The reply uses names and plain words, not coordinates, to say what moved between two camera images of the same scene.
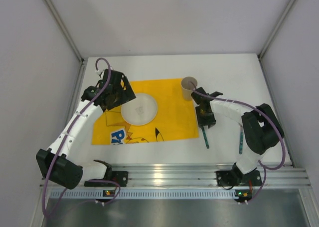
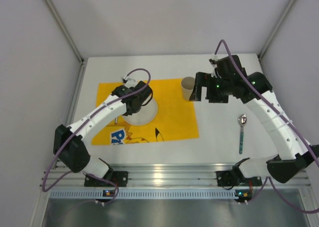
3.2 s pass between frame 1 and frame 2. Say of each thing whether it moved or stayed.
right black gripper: moved
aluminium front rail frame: stayed
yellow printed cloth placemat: stayed
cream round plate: stayed
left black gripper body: moved
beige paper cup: stayed
